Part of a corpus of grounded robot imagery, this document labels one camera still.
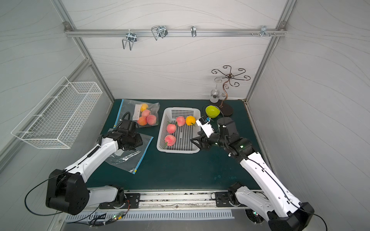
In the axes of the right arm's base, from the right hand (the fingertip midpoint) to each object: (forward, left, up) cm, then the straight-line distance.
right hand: (196, 135), depth 69 cm
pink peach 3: (+24, +32, -20) cm, 45 cm away
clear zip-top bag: (+36, +49, -20) cm, 64 cm away
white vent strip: (-30, +4, -26) cm, 40 cm away
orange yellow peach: (+35, +41, -19) cm, 57 cm away
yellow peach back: (+24, +4, -20) cm, 32 cm away
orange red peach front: (+22, +38, -19) cm, 49 cm away
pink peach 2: (+8, +16, -20) cm, 27 cm away
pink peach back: (+23, +11, -20) cm, 33 cm away
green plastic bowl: (+37, -13, -25) cm, 46 cm away
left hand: (+3, +33, -16) cm, 37 cm away
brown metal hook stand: (+39, -24, -24) cm, 52 cm away
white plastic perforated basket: (+22, +14, -25) cm, 36 cm away
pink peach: (+30, +38, -20) cm, 52 cm away
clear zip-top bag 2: (-5, +40, -26) cm, 48 cm away
